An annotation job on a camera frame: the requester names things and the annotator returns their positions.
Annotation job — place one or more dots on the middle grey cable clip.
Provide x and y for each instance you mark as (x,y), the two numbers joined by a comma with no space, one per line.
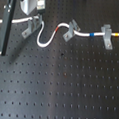
(73,26)

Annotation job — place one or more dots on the right grey cable clip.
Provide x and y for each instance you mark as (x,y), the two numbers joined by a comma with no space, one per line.
(107,32)

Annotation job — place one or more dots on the grey cable clip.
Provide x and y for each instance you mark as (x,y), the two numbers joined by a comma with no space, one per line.
(73,26)
(107,32)
(33,25)

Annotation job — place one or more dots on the left grey cable clip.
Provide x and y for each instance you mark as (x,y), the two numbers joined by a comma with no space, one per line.
(33,25)

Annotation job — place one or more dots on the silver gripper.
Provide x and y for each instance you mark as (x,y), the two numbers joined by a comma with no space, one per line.
(28,6)

